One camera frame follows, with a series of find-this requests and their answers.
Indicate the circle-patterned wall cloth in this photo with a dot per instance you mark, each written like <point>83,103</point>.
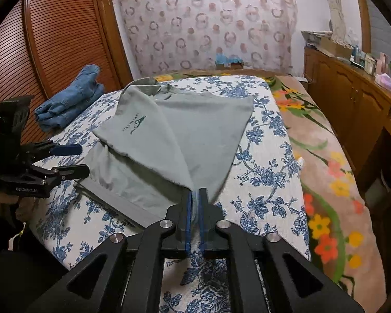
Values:
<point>198,22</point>

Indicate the group of toiletry bottles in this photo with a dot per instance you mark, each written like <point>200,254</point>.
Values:
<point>371,60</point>

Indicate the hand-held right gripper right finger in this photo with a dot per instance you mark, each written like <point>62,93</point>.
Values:
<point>201,208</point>

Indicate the folded blue jeans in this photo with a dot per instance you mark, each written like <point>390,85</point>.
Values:
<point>68,104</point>

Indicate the grey pants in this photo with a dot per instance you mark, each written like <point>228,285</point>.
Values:
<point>169,130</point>

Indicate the beige flower-print blanket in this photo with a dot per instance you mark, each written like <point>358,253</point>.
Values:
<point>325,169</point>

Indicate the person's left forearm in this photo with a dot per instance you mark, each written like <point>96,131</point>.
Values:
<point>16,260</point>

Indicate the blue cloth bundle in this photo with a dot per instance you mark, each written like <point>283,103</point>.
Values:
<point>228,60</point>

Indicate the grey window blinds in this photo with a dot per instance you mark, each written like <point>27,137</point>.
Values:
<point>386,36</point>

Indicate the small white paper scrap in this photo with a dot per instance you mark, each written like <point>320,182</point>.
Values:
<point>301,163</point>

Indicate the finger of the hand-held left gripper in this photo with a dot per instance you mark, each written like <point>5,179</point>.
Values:
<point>75,171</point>
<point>68,149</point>

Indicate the stack of papers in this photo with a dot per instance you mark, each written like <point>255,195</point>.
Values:
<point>316,37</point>

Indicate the blue floral white bedsheet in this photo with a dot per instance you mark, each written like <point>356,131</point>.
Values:
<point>267,176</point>

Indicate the pink tissue pack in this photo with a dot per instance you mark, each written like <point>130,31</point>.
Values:
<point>386,82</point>

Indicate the cream window curtain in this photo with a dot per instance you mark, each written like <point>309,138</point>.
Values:
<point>337,9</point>

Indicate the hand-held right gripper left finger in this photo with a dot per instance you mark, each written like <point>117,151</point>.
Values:
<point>189,208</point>

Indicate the cardboard box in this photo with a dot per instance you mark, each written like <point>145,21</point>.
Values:
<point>337,49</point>

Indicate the wooden louvered wardrobe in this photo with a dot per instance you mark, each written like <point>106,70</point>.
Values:
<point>62,39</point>

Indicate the person's left hand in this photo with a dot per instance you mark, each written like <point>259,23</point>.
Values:
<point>5,206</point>

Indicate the wooden sideboard cabinet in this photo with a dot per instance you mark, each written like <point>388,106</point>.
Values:
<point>345,88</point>

